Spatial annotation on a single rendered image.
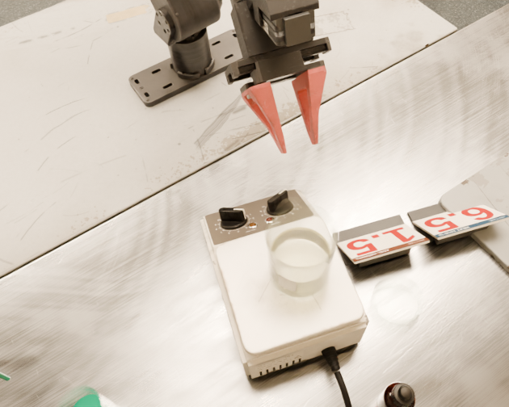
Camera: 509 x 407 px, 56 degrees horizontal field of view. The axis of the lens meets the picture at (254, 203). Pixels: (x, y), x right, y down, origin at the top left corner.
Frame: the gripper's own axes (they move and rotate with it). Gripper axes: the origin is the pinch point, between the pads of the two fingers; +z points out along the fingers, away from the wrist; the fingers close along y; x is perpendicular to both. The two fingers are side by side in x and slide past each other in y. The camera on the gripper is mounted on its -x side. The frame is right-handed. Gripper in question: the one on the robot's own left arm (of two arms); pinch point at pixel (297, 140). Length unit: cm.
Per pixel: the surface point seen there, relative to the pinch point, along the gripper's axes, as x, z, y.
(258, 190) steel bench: 12.7, 5.3, -3.7
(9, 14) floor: 209, -89, -70
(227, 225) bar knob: 3.9, 7.1, -9.5
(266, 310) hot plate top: -6.2, 14.3, -8.9
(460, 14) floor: 157, -26, 128
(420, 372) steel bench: -5.1, 26.6, 4.9
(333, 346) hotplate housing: -4.7, 20.7, -3.2
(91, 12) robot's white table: 43, -30, -20
